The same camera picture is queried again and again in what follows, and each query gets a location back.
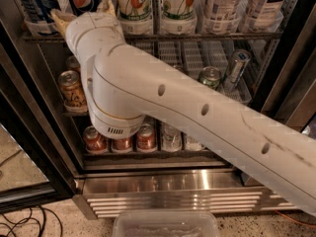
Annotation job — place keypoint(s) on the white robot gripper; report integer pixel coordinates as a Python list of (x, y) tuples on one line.
[(86, 23)]

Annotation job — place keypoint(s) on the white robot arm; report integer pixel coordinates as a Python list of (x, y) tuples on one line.
[(124, 84)]

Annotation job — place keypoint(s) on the white 7up can left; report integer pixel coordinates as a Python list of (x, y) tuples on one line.
[(134, 10)]

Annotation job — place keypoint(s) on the white 7up can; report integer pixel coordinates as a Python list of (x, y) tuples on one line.
[(134, 10), (178, 9)]

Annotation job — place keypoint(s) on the gold lacroix can back left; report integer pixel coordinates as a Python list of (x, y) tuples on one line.
[(73, 64)]

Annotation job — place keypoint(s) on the gold lacroix can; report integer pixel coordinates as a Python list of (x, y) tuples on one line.
[(73, 64), (70, 86)]

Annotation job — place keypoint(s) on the gold lacroix can front left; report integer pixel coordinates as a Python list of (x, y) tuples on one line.
[(70, 86)]

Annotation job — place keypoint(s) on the white 7up can right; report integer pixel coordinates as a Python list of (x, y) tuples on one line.
[(178, 9)]

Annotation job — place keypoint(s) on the red can front left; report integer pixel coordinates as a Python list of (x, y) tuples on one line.
[(94, 140)]

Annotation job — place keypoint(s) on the red can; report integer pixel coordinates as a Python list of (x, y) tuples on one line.
[(122, 144), (94, 140), (145, 137)]

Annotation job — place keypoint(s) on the white labelled can left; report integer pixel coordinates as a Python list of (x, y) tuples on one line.
[(220, 10)]

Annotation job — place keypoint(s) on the white labelled can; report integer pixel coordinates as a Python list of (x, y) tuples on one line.
[(220, 10), (263, 10)]

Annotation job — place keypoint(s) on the red can front middle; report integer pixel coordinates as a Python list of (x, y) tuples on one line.
[(122, 144)]

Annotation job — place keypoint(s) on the red can front right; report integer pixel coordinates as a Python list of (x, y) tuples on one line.
[(145, 137)]

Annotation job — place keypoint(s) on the green lacroix can right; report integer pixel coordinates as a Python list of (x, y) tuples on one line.
[(210, 76)]

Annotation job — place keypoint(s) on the slim silver can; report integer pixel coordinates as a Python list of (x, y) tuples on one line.
[(236, 66)]

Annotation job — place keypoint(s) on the left glass fridge door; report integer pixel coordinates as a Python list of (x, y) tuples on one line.
[(19, 121)]

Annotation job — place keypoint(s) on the glass fridge door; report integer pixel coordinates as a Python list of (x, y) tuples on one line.
[(19, 121), (287, 92)]

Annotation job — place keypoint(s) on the stainless steel fridge grille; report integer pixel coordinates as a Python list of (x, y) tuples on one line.
[(208, 190)]

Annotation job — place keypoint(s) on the white labelled can right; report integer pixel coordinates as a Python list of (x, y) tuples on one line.
[(263, 10)]

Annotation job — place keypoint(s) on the right glass fridge door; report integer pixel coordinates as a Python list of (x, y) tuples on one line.
[(287, 92)]

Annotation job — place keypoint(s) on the clear water bottle left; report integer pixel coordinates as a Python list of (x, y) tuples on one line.
[(171, 138)]

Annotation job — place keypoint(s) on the clear plastic bin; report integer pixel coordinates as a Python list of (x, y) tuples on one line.
[(165, 223)]

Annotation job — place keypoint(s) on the middle wire shelf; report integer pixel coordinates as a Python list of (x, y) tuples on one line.
[(75, 114)]

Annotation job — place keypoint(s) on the wire shelf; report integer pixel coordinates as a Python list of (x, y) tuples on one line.
[(156, 38), (75, 114)]

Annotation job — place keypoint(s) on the top wire shelf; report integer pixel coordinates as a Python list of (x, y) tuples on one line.
[(156, 38)]

